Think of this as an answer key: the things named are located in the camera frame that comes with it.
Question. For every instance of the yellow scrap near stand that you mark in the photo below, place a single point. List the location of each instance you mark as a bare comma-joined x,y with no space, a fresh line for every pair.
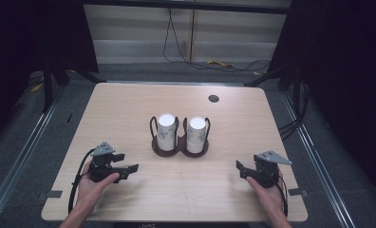
36,87

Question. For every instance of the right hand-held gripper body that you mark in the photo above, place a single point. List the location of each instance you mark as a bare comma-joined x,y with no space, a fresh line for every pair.
267,171

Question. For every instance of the black curtain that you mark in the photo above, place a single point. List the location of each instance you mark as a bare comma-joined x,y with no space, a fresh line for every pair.
344,63
34,31

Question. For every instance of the stack of white paper cups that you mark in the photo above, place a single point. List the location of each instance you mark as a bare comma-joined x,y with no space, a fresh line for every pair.
196,134
166,131

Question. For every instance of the grey tape strip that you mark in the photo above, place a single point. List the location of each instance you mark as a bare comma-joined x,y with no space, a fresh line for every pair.
297,192
53,194

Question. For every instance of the black overhead bar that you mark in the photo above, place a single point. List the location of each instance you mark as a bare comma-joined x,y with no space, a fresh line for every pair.
189,6

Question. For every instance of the small yellow scrap on floor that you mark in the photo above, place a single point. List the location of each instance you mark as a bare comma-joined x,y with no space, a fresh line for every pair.
257,73

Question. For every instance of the metal floor rail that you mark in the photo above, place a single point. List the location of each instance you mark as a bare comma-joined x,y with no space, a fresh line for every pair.
24,145
315,152

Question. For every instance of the black metal stand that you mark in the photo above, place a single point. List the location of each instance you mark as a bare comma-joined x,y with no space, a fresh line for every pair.
265,77
47,88

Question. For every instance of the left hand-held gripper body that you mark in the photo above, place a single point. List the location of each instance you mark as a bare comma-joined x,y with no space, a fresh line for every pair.
102,164

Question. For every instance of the person's right hand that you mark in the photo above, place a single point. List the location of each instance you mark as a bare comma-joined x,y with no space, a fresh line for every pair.
273,198

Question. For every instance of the dark brown double cup holder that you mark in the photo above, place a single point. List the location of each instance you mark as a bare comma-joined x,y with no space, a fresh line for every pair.
181,148

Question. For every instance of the grey round table grommet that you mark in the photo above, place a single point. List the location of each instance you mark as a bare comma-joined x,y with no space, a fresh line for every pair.
213,98

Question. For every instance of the person's left hand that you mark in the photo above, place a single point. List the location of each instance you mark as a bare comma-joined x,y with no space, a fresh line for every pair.
89,191

